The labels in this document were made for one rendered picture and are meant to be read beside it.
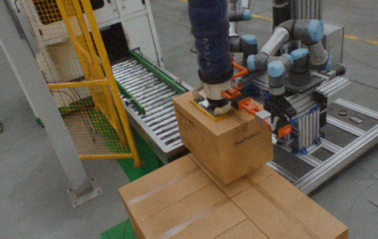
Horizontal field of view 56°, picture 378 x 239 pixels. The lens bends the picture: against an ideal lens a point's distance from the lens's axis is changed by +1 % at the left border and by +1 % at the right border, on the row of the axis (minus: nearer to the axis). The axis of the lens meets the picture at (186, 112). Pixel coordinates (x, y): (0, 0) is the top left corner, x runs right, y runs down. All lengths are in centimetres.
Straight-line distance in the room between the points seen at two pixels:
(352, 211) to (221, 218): 118
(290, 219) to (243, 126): 62
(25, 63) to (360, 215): 279
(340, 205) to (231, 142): 129
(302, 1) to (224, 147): 114
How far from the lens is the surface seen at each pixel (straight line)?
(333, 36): 290
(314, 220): 231
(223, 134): 208
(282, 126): 184
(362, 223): 305
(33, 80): 301
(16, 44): 292
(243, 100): 207
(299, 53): 248
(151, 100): 370
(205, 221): 232
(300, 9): 262
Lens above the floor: 230
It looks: 32 degrees down
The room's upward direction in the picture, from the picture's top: 12 degrees counter-clockwise
